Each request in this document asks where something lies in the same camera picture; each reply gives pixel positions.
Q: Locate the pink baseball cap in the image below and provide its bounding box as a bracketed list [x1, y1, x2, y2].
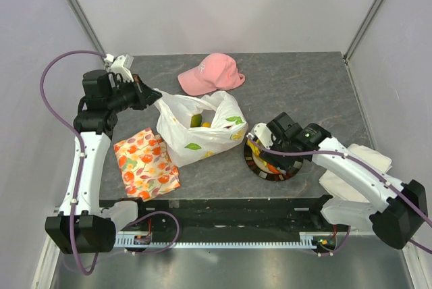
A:
[178, 53, 246, 97]

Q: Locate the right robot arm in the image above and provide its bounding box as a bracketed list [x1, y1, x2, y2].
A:
[248, 112, 431, 249]

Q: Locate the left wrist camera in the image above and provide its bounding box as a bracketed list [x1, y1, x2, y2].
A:
[103, 54, 134, 82]

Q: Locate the white folded towel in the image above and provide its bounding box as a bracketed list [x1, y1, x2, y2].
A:
[313, 144, 392, 208]

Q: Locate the floral orange cloth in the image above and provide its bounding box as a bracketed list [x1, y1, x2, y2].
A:
[113, 128, 180, 201]

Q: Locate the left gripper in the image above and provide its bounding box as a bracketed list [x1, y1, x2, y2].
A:
[106, 74, 161, 113]

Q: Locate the fake red tomato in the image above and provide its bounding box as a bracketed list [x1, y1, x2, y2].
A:
[267, 164, 286, 174]

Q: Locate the fake banana bunch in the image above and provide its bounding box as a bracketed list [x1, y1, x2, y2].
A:
[247, 137, 267, 165]

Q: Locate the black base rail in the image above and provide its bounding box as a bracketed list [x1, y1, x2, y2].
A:
[134, 198, 348, 234]

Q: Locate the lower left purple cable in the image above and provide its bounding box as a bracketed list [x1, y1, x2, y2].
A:
[124, 210, 182, 256]

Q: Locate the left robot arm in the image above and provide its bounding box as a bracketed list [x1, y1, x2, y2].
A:
[45, 70, 162, 255]

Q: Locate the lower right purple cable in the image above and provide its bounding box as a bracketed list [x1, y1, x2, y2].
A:
[313, 223, 355, 258]

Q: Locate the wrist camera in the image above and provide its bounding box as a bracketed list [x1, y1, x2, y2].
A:
[103, 54, 134, 82]
[250, 123, 273, 149]

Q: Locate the dark striped ceramic plate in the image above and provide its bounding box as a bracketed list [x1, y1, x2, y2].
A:
[243, 139, 303, 182]

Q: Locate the white plastic bag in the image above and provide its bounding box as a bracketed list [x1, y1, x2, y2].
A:
[155, 91, 248, 167]

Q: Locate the left aluminium frame post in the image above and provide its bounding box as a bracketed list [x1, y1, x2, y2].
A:
[66, 0, 105, 53]

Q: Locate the right aluminium frame post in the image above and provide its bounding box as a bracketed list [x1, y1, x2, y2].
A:
[343, 0, 385, 63]

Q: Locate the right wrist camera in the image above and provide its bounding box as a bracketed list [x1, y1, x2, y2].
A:
[250, 123, 273, 149]

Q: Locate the fake green mango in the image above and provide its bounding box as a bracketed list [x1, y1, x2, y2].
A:
[190, 114, 203, 128]

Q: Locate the aluminium frame post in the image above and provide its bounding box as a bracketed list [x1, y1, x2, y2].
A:
[66, 0, 105, 53]
[343, 0, 385, 63]

